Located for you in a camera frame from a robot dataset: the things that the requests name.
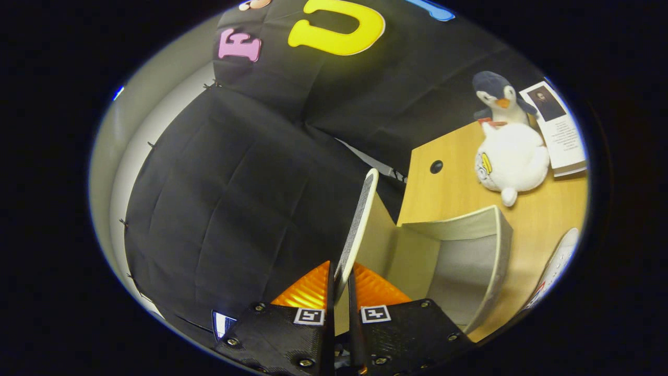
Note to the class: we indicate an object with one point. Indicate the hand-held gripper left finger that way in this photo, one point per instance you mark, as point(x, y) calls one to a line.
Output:
point(330, 350)

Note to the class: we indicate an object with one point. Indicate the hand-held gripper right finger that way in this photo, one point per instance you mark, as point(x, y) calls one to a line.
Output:
point(355, 344)

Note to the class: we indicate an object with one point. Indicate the beige fabric storage box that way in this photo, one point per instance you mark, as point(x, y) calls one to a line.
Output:
point(459, 271)

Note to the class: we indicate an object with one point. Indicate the white canvas shoe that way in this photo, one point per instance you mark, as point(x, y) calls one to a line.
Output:
point(561, 256)

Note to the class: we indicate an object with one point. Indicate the blue computer screen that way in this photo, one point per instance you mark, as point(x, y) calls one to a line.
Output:
point(223, 324)

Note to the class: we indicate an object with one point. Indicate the round white plush toy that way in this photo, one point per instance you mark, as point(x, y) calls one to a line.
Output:
point(514, 156)

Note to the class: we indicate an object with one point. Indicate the blue and white penguin plush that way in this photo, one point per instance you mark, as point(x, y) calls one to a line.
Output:
point(493, 86)

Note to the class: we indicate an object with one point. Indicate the white book with portrait cover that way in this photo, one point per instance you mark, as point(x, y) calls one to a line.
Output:
point(566, 141)

